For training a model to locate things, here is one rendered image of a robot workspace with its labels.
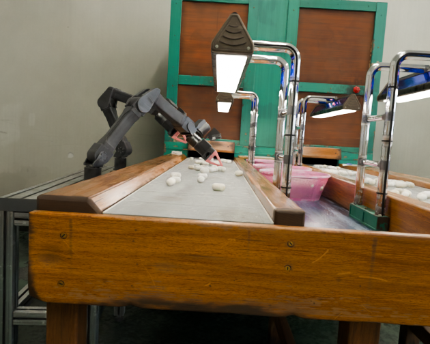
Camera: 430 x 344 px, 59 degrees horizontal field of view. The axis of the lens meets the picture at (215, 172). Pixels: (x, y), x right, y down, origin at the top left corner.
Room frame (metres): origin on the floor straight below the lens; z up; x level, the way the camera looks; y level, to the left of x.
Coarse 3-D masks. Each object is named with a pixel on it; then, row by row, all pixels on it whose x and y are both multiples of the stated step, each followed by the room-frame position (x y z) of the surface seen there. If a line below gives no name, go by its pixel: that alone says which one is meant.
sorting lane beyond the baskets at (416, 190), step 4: (316, 168) 2.21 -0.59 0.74; (320, 168) 2.24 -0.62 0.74; (324, 168) 2.26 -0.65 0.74; (340, 168) 2.35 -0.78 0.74; (344, 176) 1.75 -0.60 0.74; (348, 176) 1.76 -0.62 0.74; (352, 176) 1.78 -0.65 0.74; (368, 176) 1.83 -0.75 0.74; (372, 176) 1.85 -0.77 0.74; (376, 176) 1.85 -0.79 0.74; (376, 184) 1.45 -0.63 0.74; (388, 188) 1.33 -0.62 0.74; (392, 188) 1.34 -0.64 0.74; (404, 188) 1.36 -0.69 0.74; (408, 188) 1.37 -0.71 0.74; (412, 188) 1.38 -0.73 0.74; (416, 188) 1.39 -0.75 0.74; (420, 188) 1.40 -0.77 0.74; (424, 188) 1.41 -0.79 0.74; (412, 192) 1.25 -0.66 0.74; (416, 192) 1.26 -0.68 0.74; (412, 196) 1.16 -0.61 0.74; (424, 200) 1.08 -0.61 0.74; (428, 200) 1.08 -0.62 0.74
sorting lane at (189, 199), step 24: (144, 192) 0.90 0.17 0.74; (168, 192) 0.92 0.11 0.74; (192, 192) 0.95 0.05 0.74; (216, 192) 0.98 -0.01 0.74; (240, 192) 1.00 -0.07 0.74; (168, 216) 0.65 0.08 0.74; (192, 216) 0.66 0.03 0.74; (216, 216) 0.68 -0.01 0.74; (240, 216) 0.69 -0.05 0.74; (264, 216) 0.70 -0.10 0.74
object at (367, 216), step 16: (384, 64) 1.08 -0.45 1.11; (400, 64) 0.93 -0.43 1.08; (416, 64) 1.08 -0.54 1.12; (368, 80) 1.08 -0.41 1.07; (368, 96) 1.08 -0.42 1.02; (368, 112) 1.08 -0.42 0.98; (368, 128) 1.08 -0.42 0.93; (384, 128) 0.93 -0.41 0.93; (384, 144) 0.93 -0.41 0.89; (368, 160) 1.03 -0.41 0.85; (384, 160) 0.93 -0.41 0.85; (384, 176) 0.93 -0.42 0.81; (384, 192) 0.92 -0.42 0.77; (352, 208) 1.09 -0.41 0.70; (368, 208) 1.03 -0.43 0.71; (384, 208) 0.93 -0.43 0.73; (368, 224) 0.97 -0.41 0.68; (384, 224) 0.91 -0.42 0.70
